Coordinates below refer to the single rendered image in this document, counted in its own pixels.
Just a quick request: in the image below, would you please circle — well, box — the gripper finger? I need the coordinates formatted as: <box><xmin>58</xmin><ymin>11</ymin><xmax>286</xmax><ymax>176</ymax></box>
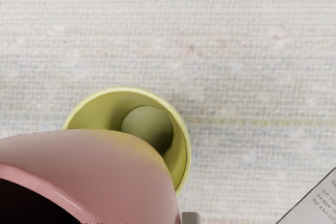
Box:
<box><xmin>181</xmin><ymin>211</ymin><xmax>201</xmax><ymax>224</ymax></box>

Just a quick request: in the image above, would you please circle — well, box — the pink cup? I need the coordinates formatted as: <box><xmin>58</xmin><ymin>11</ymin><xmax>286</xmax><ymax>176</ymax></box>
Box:
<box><xmin>0</xmin><ymin>129</ymin><xmax>182</xmax><ymax>224</ymax></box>

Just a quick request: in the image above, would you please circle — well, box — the yellow-green cup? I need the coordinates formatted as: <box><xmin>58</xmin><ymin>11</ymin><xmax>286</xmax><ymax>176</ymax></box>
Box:
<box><xmin>62</xmin><ymin>87</ymin><xmax>190</xmax><ymax>196</ymax></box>

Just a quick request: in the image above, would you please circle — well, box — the white printed paper sheet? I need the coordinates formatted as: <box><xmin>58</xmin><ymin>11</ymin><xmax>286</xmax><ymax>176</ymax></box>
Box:
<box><xmin>276</xmin><ymin>167</ymin><xmax>336</xmax><ymax>224</ymax></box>

